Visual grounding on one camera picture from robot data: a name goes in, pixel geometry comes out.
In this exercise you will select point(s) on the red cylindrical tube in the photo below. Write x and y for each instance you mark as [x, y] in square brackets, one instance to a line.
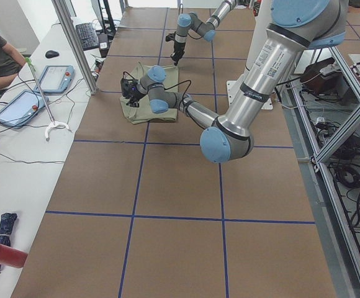
[12, 257]

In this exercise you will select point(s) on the black computer mouse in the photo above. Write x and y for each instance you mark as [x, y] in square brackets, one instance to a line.
[51, 54]

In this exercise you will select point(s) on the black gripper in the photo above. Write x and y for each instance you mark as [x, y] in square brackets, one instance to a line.
[134, 93]
[178, 47]

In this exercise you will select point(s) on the black labelled box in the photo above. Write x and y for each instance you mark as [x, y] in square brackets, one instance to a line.
[104, 45]

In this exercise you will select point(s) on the olive green long-sleeve shirt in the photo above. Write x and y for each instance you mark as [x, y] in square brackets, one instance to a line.
[158, 84]

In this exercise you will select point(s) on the folded dark blue umbrella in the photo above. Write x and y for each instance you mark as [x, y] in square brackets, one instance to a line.
[7, 222]

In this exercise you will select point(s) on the blue teach pendant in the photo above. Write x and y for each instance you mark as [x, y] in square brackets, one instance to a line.
[21, 109]
[55, 79]

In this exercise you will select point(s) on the near blue teach pendant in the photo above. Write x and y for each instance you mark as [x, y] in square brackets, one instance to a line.
[21, 109]

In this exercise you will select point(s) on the far blue teach pendant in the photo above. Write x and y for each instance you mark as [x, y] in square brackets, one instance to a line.
[55, 79]

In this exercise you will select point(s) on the metal reacher grabber stick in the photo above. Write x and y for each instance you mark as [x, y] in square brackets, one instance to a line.
[54, 124]

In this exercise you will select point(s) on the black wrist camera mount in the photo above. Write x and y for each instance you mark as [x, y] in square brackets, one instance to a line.
[170, 37]

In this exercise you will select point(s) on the aluminium frame post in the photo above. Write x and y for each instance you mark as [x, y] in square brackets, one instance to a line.
[72, 38]

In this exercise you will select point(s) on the black computer keyboard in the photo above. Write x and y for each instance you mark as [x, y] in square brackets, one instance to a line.
[87, 36]

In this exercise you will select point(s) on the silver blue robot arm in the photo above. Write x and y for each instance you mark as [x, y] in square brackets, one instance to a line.
[205, 30]
[285, 29]

